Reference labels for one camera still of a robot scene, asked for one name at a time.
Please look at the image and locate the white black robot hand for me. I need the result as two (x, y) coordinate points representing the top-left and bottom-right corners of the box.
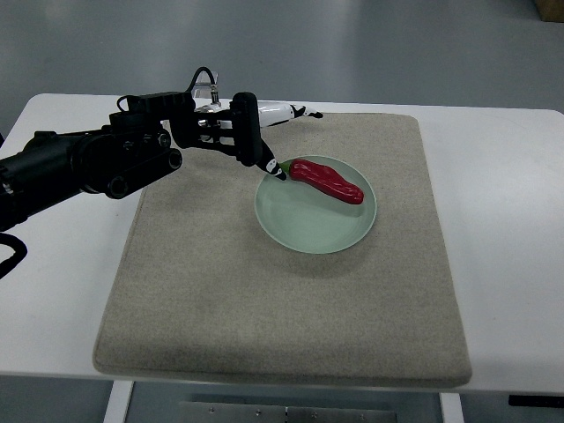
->
(228, 93), (323, 181)

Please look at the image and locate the red chili pepper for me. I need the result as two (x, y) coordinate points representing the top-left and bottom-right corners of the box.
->
(279, 159), (365, 205)

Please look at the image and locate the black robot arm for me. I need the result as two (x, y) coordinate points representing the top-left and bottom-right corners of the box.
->
(1, 67), (219, 231)

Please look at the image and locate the light green plate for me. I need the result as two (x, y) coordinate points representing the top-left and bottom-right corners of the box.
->
(255, 155), (378, 254)

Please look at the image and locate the beige felt mat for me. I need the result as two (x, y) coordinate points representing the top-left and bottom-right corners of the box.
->
(93, 114), (472, 388)

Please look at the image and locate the brown cardboard box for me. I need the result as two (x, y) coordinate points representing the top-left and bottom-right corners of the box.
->
(534, 0), (564, 23)

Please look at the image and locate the white table leg left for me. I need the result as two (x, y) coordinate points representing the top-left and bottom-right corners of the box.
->
(103, 381), (134, 423)

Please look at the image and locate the white table leg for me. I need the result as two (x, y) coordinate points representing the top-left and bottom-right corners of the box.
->
(103, 381), (134, 423)
(439, 393), (464, 423)

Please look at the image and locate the white table leg right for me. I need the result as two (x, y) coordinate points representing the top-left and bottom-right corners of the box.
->
(439, 393), (464, 423)

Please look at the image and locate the black table control panel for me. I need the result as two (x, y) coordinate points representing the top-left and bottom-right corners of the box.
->
(508, 395), (564, 409)

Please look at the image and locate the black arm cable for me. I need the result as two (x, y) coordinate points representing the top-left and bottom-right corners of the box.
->
(0, 233), (29, 280)

